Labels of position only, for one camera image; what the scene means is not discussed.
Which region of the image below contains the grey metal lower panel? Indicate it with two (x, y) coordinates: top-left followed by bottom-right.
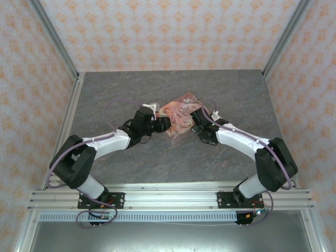
(34, 222), (316, 252)

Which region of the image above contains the pink illustrated tin box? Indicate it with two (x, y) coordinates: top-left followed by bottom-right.
(159, 91), (204, 145)

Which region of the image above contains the aluminium frame post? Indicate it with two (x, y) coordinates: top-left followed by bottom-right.
(261, 0), (313, 77)
(27, 0), (79, 79)

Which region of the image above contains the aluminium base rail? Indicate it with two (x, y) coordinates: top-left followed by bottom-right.
(27, 180), (314, 211)

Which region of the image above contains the small circuit board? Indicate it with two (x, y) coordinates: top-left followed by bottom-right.
(89, 212), (114, 220)
(246, 209), (266, 219)

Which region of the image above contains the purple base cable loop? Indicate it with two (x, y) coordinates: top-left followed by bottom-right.
(240, 190), (274, 227)
(75, 199), (120, 229)

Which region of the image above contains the slotted grey cable duct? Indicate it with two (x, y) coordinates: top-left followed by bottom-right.
(39, 212), (238, 223)

